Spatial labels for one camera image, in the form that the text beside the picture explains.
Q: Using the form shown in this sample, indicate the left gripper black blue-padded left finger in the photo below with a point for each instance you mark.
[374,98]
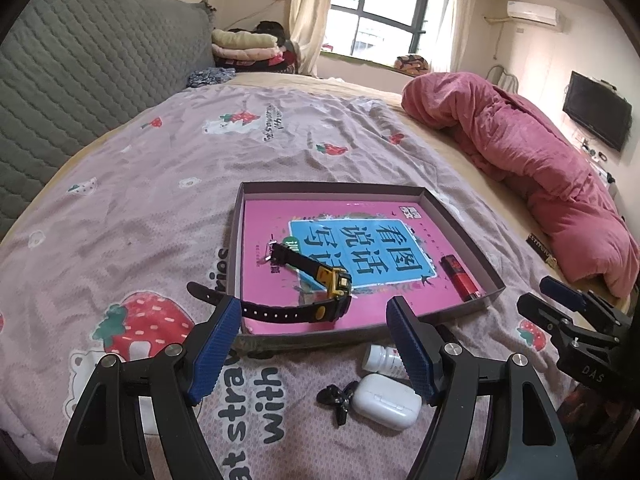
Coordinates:
[105,437]

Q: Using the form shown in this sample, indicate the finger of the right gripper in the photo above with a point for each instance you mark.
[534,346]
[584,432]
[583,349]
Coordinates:
[553,321]
[574,299]

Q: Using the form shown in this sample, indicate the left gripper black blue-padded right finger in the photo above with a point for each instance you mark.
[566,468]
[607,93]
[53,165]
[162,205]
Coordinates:
[502,402]

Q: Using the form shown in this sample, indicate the white earbuds case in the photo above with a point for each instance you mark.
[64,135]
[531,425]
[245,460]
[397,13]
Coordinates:
[386,402]

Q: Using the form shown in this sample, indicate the black hair clip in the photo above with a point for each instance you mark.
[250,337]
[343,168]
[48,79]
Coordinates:
[339,399]

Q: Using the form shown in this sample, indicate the black yellow wrist watch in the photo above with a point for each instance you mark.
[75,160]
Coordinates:
[292,289]

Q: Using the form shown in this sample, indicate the black gold labelled box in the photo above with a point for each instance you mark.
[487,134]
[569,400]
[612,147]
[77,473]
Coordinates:
[541,250]

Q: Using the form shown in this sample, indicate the pink crumpled duvet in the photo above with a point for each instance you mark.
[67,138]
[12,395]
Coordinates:
[515,143]

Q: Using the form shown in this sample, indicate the shallow grey cardboard tray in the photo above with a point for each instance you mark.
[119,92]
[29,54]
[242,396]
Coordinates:
[258,336]

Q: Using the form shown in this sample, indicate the white pill bottle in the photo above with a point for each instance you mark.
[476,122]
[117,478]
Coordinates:
[385,361]

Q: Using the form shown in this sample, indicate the strawberry print bed sheet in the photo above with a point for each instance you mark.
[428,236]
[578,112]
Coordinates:
[100,262]

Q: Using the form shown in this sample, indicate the pink blue children's book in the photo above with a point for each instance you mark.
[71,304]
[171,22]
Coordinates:
[389,248]

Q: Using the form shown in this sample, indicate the patterned bag on sill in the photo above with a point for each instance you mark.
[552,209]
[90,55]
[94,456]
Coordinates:
[412,65]

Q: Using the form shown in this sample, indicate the cream right curtain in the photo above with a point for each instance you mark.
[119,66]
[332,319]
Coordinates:
[453,31]

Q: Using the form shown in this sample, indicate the cream curtain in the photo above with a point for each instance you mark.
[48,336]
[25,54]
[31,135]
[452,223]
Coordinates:
[453,31]
[307,23]

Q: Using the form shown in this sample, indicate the dark framed window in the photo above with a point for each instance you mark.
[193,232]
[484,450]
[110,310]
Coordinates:
[378,31]

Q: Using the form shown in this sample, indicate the dark blue floral cloth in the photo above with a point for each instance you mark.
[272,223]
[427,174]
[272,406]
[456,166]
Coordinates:
[210,76]

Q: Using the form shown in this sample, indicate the grey quilted headboard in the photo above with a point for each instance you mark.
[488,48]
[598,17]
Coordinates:
[72,70]

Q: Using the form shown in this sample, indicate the stack of folded blankets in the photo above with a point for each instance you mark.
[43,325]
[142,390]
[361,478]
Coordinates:
[265,49]

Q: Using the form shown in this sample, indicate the cream left curtain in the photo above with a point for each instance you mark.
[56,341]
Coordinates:
[307,23]

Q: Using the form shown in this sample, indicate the black wall television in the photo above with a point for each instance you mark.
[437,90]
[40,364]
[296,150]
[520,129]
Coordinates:
[599,109]

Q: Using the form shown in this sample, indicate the white wall air conditioner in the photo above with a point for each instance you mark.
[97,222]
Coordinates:
[534,13]

